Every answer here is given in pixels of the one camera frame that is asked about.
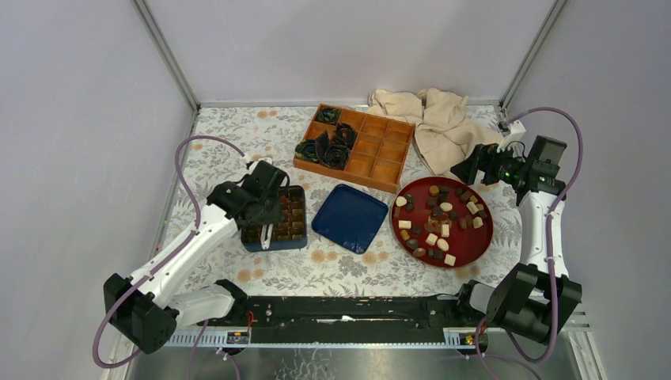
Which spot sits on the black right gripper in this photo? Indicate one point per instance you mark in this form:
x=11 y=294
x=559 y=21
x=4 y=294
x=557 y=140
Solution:
x=483 y=157

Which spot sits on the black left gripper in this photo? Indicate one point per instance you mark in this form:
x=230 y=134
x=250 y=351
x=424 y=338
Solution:
x=274 y=214

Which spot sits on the silver serving tongs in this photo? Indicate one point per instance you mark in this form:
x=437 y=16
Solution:
x=266 y=236

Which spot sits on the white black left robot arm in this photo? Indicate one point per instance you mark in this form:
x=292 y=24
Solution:
x=146 y=306

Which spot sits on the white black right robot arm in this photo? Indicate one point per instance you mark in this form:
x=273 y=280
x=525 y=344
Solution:
x=536 y=297

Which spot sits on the blue chocolate tin box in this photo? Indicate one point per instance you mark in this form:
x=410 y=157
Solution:
x=291 y=232

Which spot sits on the beige crumpled cloth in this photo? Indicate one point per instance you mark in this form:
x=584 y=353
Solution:
x=444 y=134

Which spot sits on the red round tray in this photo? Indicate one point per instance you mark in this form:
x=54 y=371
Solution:
x=441 y=222

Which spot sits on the floral tablecloth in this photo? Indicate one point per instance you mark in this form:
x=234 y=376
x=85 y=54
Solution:
x=226 y=136

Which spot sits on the orange wooden divided box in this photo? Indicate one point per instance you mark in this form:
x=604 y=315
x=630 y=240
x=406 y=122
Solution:
x=379 y=153

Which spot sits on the blue tin lid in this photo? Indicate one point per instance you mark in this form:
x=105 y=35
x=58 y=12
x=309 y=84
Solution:
x=350 y=218

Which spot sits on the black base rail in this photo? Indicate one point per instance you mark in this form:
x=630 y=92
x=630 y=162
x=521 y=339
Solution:
x=440 y=310

